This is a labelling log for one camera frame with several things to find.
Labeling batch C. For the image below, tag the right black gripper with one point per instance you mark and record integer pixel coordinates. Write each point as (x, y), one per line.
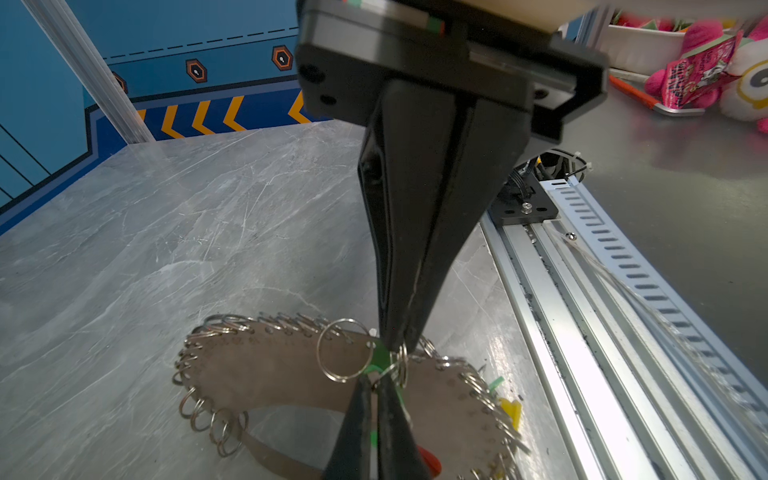
(427, 173)

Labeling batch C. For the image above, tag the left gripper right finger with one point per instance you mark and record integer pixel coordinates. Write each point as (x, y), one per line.
(398, 455)

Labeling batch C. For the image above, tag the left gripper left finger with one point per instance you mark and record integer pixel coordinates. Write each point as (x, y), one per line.
(351, 456)

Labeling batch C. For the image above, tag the green key tag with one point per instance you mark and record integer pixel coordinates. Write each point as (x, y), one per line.
(381, 360)

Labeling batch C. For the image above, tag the bunch of coloured keys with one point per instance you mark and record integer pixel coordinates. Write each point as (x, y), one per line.
(462, 428)

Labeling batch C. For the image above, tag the white storage bin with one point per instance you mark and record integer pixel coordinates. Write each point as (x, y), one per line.
(643, 46)

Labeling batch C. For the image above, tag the pink plush toy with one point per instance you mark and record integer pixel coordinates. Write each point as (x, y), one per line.
(729, 70)

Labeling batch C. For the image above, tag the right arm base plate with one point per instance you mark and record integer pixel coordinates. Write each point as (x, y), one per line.
(522, 201)

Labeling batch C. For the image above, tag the red handled tool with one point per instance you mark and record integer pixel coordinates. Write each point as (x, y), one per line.
(651, 102)

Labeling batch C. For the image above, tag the aluminium front rail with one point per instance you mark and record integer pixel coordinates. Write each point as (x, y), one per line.
(640, 387)

